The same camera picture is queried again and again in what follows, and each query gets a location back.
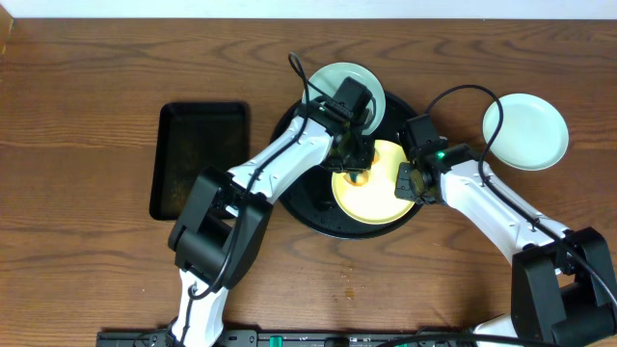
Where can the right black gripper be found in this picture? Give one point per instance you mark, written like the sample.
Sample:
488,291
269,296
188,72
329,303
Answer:
403,187

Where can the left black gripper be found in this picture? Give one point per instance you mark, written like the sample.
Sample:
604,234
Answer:
355,160

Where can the green and yellow sponge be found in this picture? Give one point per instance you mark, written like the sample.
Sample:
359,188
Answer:
358,179

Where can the yellow plate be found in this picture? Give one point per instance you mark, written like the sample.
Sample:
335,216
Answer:
374,203

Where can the light blue plate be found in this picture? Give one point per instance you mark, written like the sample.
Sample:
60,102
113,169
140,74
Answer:
533,136
329,78

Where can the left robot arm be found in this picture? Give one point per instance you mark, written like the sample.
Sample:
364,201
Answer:
218,234

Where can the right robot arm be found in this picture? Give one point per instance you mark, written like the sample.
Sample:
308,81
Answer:
563,284

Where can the black round tray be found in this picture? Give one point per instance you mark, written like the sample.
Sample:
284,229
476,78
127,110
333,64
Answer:
310,199

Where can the black rectangular tray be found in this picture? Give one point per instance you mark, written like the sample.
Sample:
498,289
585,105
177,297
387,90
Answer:
191,137

